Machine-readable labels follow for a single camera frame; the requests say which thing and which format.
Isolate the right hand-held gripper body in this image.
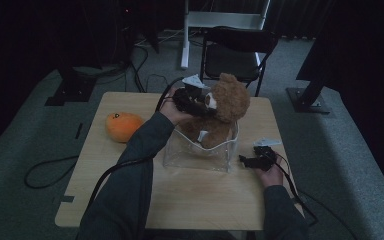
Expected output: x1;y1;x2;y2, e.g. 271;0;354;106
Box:
253;137;283;172

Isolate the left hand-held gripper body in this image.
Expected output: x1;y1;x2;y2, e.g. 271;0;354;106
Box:
172;73;211;115

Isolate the brown teddy bear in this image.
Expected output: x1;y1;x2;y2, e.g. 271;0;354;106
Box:
178;72;252;150

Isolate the clear plastic bag white trim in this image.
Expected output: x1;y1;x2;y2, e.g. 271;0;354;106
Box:
162;120;241;174

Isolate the orange plush toy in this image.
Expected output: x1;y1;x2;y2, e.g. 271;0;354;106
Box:
104;112;145;144

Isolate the person's right hand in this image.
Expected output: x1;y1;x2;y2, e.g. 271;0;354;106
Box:
255;153;285;189

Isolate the person's left hand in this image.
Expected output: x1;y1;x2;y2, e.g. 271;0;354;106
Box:
159;87;195;126

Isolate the black folding chair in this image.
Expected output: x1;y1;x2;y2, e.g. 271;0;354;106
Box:
199;25;280;98

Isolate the black stand with flat base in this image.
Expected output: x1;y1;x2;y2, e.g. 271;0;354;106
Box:
285;33;335;115
44;65;98;107

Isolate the white metal stand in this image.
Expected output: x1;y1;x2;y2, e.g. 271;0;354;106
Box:
180;0;272;70

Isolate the black tape strip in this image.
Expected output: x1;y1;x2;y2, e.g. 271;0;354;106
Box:
74;122;85;140

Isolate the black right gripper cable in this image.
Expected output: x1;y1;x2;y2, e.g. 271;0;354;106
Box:
266;152;319;226

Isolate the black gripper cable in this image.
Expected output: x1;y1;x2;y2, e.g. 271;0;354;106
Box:
24;76;186;214
266;152;319;226

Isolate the black floor cable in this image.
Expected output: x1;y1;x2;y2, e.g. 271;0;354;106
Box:
125;43;152;94

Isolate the white floor cable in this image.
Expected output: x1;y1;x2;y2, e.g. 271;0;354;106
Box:
134;29;185;47

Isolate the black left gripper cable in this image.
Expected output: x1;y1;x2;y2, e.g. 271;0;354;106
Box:
24;76;186;214

